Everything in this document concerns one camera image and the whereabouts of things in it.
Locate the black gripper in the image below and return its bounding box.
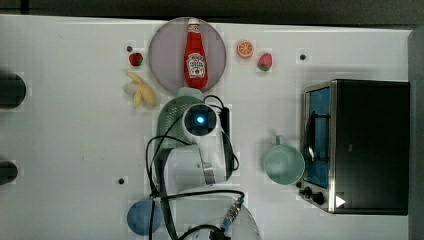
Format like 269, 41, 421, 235
219, 107, 230, 135

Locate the green plastic strainer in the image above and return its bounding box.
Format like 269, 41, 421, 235
155, 87, 205, 154

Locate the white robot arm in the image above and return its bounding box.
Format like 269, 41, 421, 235
157, 103, 245, 240

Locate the red ketchup bottle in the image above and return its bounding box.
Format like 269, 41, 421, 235
184, 18, 208, 89

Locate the pink toy strawberry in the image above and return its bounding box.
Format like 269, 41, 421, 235
257, 53, 273, 72

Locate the toy orange half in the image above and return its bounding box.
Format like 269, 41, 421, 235
237, 40, 254, 59

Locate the green mug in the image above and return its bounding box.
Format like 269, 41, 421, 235
264, 135, 305, 185

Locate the grey round plate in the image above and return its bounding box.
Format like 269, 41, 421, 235
148, 17, 227, 94

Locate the yellow toy banana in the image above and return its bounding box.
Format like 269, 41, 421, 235
124, 72, 158, 108

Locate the small red toy strawberry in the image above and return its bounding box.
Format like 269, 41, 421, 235
129, 53, 144, 67

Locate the black toaster oven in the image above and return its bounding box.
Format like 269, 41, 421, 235
296, 79, 410, 216

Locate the blue plastic cup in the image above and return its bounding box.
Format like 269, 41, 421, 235
127, 199, 163, 236

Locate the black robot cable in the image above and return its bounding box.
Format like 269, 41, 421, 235
144, 94, 246, 240

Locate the black cylinder post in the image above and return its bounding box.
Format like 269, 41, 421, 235
0, 72, 27, 109
0, 161, 18, 185

